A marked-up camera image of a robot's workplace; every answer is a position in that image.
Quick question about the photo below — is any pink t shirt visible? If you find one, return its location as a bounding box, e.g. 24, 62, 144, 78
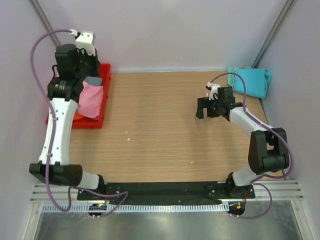
54, 70, 104, 120

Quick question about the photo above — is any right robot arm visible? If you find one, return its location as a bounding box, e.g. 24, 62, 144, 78
195, 83, 290, 198

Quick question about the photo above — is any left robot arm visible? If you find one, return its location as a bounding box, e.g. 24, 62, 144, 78
29, 44, 106, 200

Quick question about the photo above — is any grey t shirt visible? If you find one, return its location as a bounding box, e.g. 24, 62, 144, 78
85, 76, 103, 87

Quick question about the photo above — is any red plastic bin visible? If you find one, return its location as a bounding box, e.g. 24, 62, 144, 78
45, 63, 112, 130

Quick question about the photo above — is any teal folded t shirt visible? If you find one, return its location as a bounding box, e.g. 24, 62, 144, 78
227, 66, 272, 99

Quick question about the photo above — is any orange t shirt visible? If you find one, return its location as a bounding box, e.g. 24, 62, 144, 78
73, 112, 83, 121

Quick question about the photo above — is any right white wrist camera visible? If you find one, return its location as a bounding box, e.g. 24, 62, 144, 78
206, 82, 221, 100

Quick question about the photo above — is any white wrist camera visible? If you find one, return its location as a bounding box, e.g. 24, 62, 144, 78
206, 82, 221, 100
75, 31, 96, 56

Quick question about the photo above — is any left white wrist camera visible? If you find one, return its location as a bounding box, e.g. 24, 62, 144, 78
75, 31, 96, 56

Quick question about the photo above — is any left corner metal post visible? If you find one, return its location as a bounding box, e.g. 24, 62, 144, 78
28, 0, 61, 47

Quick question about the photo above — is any corner metal post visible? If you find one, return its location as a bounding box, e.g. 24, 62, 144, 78
28, 0, 61, 47
251, 0, 297, 69

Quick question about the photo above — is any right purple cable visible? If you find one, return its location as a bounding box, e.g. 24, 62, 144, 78
209, 71, 294, 220

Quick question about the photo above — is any purple cable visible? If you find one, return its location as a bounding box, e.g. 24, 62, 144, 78
209, 71, 294, 220
30, 29, 129, 217

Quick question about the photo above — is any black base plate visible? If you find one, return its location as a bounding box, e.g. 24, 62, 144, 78
76, 181, 256, 201

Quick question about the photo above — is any slotted cable duct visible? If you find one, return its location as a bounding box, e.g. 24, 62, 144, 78
42, 202, 230, 213

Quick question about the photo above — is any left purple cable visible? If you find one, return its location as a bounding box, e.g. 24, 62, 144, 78
30, 29, 129, 217

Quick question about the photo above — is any right corner metal post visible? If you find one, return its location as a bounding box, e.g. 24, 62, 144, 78
251, 0, 297, 69

